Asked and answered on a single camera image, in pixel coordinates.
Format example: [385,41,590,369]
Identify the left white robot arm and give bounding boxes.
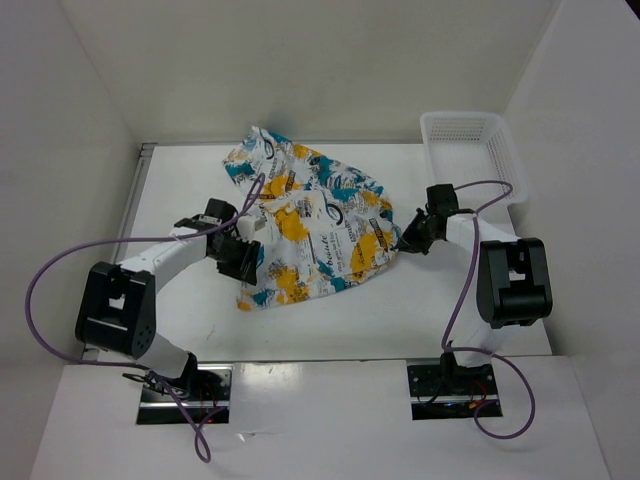
[75,199,263,400]

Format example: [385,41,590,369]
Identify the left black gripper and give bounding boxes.
[209,234,261,286]

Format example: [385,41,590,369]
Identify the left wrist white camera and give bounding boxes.
[236,215,269,243]

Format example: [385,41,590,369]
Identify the patterned white yellow teal shorts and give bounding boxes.
[223,127,401,311]

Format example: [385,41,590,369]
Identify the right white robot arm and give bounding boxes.
[396,180,553,393]

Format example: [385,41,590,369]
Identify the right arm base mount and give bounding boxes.
[406,359,503,421]

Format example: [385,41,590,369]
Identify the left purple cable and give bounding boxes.
[24,173,266,464]

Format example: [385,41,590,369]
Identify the white plastic basket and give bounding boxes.
[420,111,529,207]

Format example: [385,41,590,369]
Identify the purple cable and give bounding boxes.
[24,173,266,464]
[442,179,537,440]

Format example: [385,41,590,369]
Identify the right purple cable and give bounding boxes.
[442,179,537,440]

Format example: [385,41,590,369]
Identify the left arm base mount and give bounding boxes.
[123,363,234,425]

